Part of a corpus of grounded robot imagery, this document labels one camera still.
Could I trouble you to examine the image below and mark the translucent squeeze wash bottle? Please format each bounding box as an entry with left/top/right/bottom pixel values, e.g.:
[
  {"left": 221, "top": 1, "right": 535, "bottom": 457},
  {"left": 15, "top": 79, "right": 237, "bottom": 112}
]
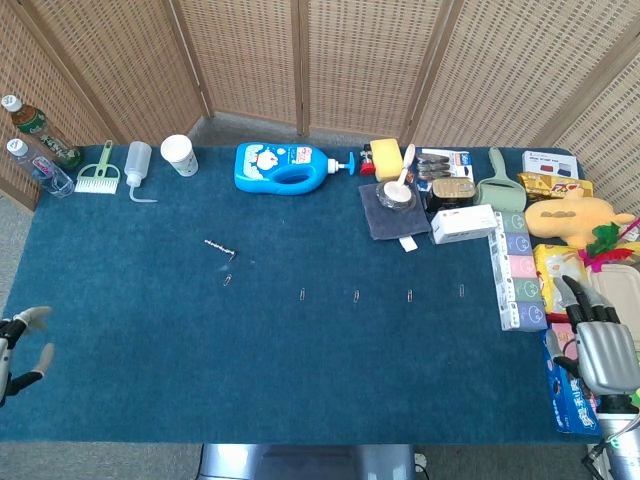
[{"left": 123, "top": 140, "right": 159, "bottom": 204}]

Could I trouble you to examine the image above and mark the pale green lint roller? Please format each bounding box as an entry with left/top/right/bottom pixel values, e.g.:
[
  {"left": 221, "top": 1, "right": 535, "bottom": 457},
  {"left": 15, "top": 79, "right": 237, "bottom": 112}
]
[{"left": 472, "top": 146, "right": 528, "bottom": 213}]

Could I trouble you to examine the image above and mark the grey folded cloth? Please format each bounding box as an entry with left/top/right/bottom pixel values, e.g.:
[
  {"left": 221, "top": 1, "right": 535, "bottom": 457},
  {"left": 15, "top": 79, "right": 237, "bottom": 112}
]
[{"left": 358, "top": 180, "right": 432, "bottom": 252}]

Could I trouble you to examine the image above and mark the white cardboard box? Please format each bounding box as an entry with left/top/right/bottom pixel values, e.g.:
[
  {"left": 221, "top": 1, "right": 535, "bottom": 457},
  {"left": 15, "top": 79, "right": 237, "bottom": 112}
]
[{"left": 429, "top": 203, "right": 499, "bottom": 246}]

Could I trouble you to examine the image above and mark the blue cling film box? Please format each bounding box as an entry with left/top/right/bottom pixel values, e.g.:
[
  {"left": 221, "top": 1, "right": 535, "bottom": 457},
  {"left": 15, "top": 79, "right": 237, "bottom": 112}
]
[{"left": 542, "top": 324, "right": 604, "bottom": 437}]

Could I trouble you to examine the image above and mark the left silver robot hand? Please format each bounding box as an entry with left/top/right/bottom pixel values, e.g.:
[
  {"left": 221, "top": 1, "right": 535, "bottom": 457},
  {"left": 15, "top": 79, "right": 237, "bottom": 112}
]
[{"left": 0, "top": 305, "right": 55, "bottom": 407}]

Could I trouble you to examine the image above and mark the beige lunch container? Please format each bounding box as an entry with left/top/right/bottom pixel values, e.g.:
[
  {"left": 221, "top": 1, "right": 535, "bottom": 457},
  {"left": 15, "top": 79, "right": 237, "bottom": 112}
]
[{"left": 587, "top": 264, "right": 640, "bottom": 351}]

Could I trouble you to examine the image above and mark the wicker folding screen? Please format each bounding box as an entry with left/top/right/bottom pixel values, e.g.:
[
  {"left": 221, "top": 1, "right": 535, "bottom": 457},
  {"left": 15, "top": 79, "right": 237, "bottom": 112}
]
[{"left": 0, "top": 0, "right": 640, "bottom": 214}]

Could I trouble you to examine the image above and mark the blue carpet table cover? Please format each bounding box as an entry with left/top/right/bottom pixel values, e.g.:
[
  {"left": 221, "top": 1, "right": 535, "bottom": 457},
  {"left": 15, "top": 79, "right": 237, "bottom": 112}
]
[{"left": 0, "top": 144, "right": 606, "bottom": 445}]

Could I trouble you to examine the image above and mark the yellow snack bag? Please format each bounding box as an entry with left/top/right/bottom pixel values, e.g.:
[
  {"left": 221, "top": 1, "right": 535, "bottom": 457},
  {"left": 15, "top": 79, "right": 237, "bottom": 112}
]
[{"left": 532, "top": 243, "right": 594, "bottom": 316}]

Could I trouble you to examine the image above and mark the green tea bottle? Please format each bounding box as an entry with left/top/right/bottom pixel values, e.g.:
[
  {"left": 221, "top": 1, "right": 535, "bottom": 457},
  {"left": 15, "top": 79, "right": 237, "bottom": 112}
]
[{"left": 0, "top": 93, "right": 84, "bottom": 170}]

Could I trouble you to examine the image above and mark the blister pack of clips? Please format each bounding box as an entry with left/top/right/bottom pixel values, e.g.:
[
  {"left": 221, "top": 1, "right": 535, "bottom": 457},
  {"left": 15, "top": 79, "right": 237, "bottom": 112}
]
[{"left": 414, "top": 147, "right": 476, "bottom": 194}]

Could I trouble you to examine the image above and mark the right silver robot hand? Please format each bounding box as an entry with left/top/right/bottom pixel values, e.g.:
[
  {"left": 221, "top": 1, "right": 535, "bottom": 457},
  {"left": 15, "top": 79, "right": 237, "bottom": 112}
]
[{"left": 543, "top": 274, "right": 640, "bottom": 399}]

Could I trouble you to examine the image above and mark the black gold tin can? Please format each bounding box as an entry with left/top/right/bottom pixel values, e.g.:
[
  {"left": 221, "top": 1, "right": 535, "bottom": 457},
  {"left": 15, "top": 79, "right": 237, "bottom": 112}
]
[{"left": 425, "top": 176, "right": 477, "bottom": 216}]

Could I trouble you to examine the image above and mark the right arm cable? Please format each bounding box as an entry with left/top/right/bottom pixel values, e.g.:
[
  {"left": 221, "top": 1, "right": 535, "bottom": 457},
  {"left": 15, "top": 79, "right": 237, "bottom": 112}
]
[{"left": 582, "top": 424, "right": 632, "bottom": 480}]

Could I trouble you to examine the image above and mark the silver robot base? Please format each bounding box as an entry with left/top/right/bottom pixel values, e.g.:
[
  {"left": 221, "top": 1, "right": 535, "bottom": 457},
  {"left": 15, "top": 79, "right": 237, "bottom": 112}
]
[{"left": 197, "top": 443, "right": 419, "bottom": 480}]

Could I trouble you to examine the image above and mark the yellow plush toy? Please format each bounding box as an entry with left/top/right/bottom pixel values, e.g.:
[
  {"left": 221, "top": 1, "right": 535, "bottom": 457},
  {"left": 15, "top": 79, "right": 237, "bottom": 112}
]
[{"left": 523, "top": 186, "right": 636, "bottom": 250}]

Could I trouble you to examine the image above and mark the yellow sponge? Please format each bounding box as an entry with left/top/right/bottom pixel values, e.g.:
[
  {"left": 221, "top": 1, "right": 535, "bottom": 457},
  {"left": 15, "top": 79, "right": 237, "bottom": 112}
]
[{"left": 368, "top": 138, "right": 405, "bottom": 183}]

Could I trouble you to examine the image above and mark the clear water bottle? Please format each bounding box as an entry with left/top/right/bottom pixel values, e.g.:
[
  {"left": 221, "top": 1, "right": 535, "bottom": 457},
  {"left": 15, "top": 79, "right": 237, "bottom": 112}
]
[{"left": 5, "top": 137, "right": 76, "bottom": 200}]

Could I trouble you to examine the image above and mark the pink packet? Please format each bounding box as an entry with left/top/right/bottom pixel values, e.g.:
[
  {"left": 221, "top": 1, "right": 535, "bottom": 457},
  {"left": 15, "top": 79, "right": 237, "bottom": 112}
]
[{"left": 549, "top": 322, "right": 581, "bottom": 361}]

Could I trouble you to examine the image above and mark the white paper cup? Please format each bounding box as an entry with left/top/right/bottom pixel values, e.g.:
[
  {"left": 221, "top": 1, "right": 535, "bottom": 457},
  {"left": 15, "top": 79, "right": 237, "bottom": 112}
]
[{"left": 159, "top": 134, "right": 200, "bottom": 178}]

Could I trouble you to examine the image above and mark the white box with blue print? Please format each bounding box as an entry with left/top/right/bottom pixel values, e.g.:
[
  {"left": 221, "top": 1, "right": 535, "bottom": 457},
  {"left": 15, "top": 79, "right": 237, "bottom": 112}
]
[{"left": 521, "top": 149, "right": 580, "bottom": 182}]

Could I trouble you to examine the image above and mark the green hand brush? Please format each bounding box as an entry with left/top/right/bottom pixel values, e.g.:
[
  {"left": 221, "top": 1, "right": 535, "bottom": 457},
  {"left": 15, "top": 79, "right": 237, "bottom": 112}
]
[{"left": 73, "top": 140, "right": 122, "bottom": 196}]

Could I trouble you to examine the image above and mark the gold red snack pack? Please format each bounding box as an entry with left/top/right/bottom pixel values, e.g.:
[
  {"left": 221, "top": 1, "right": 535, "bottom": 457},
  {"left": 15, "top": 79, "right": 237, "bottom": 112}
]
[{"left": 515, "top": 171, "right": 595, "bottom": 201}]

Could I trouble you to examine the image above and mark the blue detergent pump bottle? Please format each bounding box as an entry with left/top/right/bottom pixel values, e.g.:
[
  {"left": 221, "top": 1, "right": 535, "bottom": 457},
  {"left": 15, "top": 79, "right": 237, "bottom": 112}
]
[{"left": 233, "top": 141, "right": 357, "bottom": 197}]

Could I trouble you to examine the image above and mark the green red feather toy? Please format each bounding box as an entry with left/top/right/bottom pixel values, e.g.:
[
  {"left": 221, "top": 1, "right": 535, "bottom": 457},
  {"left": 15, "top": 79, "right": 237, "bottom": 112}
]
[{"left": 578, "top": 215, "right": 640, "bottom": 274}]

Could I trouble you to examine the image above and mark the white spoon in bowl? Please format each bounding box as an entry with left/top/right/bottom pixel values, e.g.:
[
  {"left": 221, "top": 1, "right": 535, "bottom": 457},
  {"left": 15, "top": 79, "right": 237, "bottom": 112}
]
[{"left": 375, "top": 143, "right": 418, "bottom": 210}]

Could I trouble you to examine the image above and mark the pastel smiley tissue pack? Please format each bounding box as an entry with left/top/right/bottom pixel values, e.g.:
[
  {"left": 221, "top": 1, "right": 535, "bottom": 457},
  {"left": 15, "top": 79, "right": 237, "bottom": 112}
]
[{"left": 487, "top": 209, "right": 550, "bottom": 333}]

